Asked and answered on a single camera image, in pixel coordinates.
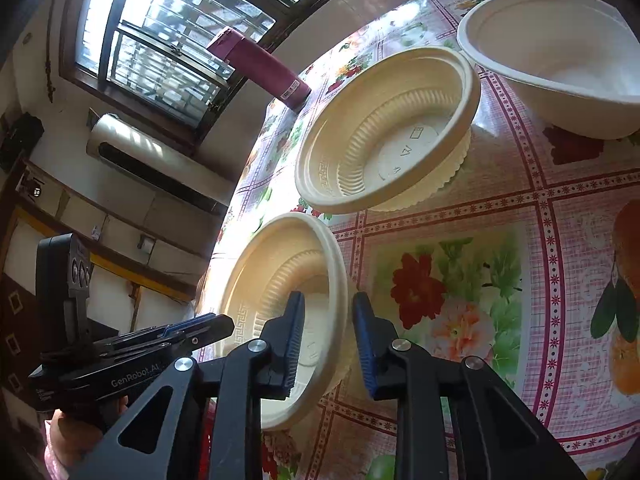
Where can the black wall speaker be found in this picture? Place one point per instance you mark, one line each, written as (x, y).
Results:
(20, 142)

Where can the magenta bottle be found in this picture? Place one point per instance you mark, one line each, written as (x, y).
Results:
(260, 67)

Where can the white air conditioner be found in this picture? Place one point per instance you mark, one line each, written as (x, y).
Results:
(120, 140)

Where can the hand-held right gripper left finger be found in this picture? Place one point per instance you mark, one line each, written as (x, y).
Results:
(295, 340)

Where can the barred window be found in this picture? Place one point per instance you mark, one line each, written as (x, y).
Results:
(150, 80)

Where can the wall switch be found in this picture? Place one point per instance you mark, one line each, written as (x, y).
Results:
(146, 243)

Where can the white smooth bowl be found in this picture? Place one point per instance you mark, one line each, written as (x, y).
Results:
(550, 45)

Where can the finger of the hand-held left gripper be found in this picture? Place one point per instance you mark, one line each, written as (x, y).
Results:
(217, 331)
(187, 324)

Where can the person's left hand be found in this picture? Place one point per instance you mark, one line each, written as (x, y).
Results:
(70, 435)

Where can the cream ribbed plastic bowl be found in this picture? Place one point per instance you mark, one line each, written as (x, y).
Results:
(280, 270)
(390, 125)

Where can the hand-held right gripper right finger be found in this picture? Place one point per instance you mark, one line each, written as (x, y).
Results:
(364, 345)

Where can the small black wall device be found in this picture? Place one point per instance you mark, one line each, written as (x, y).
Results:
(34, 189)

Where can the floral fruit print tablecloth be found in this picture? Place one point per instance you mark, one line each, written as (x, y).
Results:
(450, 220)

